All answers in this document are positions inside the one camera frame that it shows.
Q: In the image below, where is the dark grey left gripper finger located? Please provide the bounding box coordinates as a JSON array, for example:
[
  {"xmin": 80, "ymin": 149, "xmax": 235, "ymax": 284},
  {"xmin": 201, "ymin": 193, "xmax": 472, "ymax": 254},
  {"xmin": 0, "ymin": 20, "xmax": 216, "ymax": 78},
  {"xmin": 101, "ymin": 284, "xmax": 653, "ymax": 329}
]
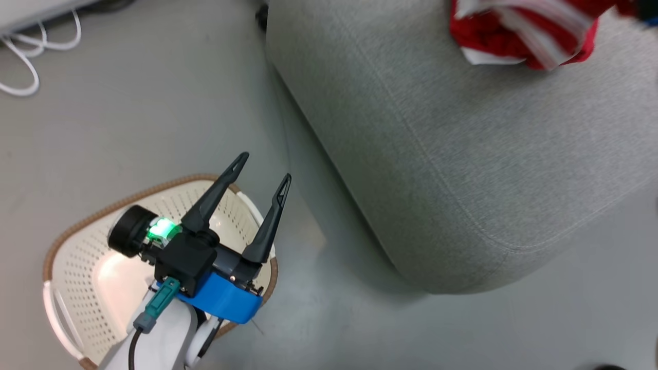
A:
[
  {"xmin": 241, "ymin": 173, "xmax": 293, "ymax": 264},
  {"xmin": 181, "ymin": 152, "xmax": 250, "ymax": 235}
]

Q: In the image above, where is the grey fabric sofa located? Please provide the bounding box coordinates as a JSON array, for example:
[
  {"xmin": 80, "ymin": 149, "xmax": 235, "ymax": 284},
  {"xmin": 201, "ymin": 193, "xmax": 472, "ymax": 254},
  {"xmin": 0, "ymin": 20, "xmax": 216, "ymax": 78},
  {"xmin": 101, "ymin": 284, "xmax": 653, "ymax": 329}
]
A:
[{"xmin": 264, "ymin": 0, "xmax": 658, "ymax": 295}]

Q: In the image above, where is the grey partition base rail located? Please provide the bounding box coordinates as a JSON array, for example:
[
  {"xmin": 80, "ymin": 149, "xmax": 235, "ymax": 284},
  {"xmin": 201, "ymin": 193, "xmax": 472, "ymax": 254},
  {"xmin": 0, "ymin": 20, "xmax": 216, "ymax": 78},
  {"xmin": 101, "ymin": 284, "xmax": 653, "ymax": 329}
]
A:
[{"xmin": 0, "ymin": 0, "xmax": 101, "ymax": 32}]

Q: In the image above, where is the teal plug with black cable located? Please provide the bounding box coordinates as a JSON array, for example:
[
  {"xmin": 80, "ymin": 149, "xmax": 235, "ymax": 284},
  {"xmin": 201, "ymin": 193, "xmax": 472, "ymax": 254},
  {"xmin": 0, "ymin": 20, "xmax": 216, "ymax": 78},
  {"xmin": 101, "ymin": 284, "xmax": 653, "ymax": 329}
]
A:
[{"xmin": 127, "ymin": 276, "xmax": 182, "ymax": 370}]

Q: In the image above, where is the white cable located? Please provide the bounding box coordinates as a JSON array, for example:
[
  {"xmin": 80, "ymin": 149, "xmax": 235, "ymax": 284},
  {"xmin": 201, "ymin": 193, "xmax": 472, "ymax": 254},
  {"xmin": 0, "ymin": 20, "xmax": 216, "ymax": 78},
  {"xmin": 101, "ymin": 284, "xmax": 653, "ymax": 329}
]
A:
[{"xmin": 0, "ymin": 9, "xmax": 83, "ymax": 98}]

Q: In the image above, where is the white perforated laundry basket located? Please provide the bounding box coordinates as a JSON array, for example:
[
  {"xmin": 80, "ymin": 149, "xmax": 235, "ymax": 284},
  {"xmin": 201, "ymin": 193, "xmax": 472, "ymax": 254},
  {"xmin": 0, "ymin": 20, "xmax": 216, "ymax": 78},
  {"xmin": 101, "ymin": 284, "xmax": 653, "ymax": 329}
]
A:
[{"xmin": 42, "ymin": 173, "xmax": 280, "ymax": 370}]

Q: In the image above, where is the red and white garment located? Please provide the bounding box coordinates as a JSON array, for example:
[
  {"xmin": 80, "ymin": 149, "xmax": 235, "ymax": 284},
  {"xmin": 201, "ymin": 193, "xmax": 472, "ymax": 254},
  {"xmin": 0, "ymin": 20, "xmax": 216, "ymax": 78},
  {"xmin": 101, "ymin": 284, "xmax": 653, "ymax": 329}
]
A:
[{"xmin": 449, "ymin": 0, "xmax": 639, "ymax": 71}]

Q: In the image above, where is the blue camera mount bracket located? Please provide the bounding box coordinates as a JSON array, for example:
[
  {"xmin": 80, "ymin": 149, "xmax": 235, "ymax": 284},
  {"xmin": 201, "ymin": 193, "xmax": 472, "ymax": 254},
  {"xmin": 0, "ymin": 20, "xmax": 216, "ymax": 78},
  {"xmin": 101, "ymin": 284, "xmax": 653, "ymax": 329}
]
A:
[{"xmin": 157, "ymin": 271, "xmax": 264, "ymax": 325}]

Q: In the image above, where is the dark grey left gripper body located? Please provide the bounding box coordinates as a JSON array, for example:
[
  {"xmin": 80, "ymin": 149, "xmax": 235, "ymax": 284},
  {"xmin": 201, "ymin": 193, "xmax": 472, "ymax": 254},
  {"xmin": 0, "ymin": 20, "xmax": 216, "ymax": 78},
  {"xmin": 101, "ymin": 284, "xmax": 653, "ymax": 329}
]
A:
[{"xmin": 208, "ymin": 245, "xmax": 271, "ymax": 295}]

